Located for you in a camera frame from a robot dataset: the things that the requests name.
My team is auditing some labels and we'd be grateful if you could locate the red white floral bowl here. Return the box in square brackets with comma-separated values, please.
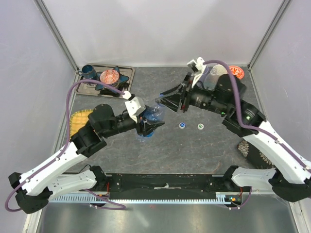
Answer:
[229, 65, 244, 80]

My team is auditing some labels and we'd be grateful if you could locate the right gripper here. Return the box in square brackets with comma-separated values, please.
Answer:
[156, 72, 230, 116]

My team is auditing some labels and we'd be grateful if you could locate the blue ceramic cup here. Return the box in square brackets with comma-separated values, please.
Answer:
[78, 65, 98, 80]

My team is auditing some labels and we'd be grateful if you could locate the purple plastic cup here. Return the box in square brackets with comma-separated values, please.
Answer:
[196, 66, 209, 88]

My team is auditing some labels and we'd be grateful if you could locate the blue star-shaped dish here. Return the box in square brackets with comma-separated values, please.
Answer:
[95, 66, 129, 97]

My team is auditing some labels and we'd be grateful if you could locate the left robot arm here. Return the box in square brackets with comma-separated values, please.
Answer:
[9, 104, 164, 214]

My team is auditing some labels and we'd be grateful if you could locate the metal tray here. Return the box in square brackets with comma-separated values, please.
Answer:
[75, 64, 135, 98]

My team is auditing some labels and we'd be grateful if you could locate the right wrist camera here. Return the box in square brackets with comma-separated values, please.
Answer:
[187, 57, 208, 88]

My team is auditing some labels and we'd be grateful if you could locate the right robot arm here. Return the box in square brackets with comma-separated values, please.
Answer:
[156, 73, 311, 202]

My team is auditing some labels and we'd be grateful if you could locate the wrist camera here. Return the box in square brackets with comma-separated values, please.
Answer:
[187, 57, 208, 88]
[125, 96, 146, 123]

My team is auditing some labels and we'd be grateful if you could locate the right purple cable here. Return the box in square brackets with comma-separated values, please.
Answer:
[203, 59, 311, 210]

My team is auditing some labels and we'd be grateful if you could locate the blue cable duct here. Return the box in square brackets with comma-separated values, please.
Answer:
[50, 193, 231, 204]

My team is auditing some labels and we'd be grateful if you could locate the red patterned bowl on tray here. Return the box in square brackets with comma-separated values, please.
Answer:
[100, 69, 120, 87]

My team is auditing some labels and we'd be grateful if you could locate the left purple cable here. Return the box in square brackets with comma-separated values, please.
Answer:
[4, 80, 133, 211]

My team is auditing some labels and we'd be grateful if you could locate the yellow woven plate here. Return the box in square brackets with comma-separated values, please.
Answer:
[69, 109, 93, 140]

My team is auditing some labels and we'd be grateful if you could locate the Pocari Sweat bottle cap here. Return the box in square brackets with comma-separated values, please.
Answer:
[179, 122, 186, 129]

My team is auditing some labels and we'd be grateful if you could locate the green white bottle cap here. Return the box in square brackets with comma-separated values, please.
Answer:
[197, 123, 204, 130]

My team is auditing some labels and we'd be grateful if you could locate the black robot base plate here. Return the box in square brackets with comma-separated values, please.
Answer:
[80, 165, 253, 200]

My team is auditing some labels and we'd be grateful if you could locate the black floral rectangular dish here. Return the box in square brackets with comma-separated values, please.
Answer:
[237, 140, 275, 169]

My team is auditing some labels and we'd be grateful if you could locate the blue water bottle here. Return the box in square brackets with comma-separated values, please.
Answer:
[137, 103, 165, 142]

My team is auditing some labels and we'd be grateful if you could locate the purple cable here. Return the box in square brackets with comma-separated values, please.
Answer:
[203, 59, 311, 210]
[4, 80, 133, 211]

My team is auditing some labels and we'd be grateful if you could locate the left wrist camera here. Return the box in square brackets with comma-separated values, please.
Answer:
[125, 96, 146, 123]

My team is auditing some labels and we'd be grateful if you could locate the clear Pocari Sweat bottle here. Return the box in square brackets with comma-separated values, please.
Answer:
[203, 65, 227, 91]

